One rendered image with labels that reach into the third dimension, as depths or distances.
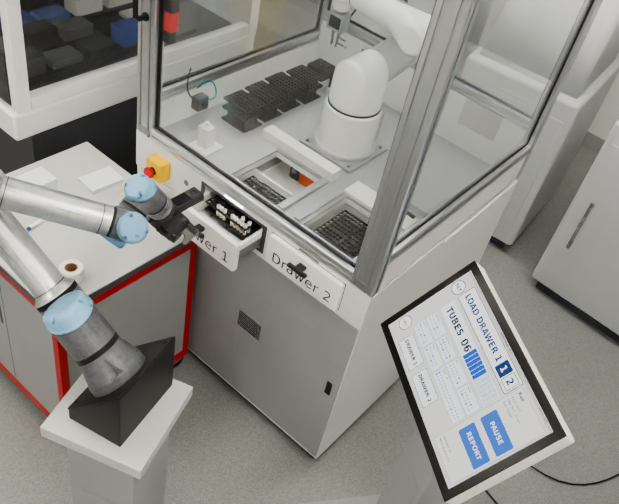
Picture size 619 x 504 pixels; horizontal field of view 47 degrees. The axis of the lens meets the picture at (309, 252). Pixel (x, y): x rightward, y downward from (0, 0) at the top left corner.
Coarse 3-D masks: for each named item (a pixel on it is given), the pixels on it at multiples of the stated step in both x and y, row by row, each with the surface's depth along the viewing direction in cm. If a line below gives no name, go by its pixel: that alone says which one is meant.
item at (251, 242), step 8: (208, 192) 231; (200, 208) 231; (208, 216) 231; (232, 232) 227; (256, 232) 220; (240, 240) 225; (248, 240) 217; (256, 240) 221; (240, 248) 216; (248, 248) 219; (240, 256) 218
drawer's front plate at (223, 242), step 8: (192, 208) 218; (192, 216) 217; (200, 216) 216; (208, 224) 214; (208, 232) 216; (216, 232) 213; (224, 232) 213; (192, 240) 223; (208, 240) 218; (216, 240) 215; (224, 240) 212; (232, 240) 211; (224, 248) 214; (232, 248) 211; (216, 256) 219; (232, 256) 213; (224, 264) 218; (232, 264) 215
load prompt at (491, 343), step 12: (468, 300) 177; (480, 300) 175; (468, 312) 175; (480, 312) 173; (480, 324) 171; (492, 324) 169; (480, 336) 170; (492, 336) 168; (492, 348) 166; (504, 348) 164; (492, 360) 165; (504, 360) 163; (504, 372) 161; (516, 372) 159; (504, 384) 160; (516, 384) 158
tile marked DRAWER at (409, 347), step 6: (408, 336) 184; (402, 342) 184; (408, 342) 183; (414, 342) 182; (402, 348) 183; (408, 348) 182; (414, 348) 181; (408, 354) 181; (414, 354) 180; (420, 354) 179; (408, 360) 180; (414, 360) 179; (420, 360) 178; (408, 366) 179; (414, 366) 178
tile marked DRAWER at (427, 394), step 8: (424, 368) 176; (416, 376) 176; (424, 376) 175; (416, 384) 175; (424, 384) 174; (432, 384) 172; (424, 392) 173; (432, 392) 171; (424, 400) 172; (432, 400) 170
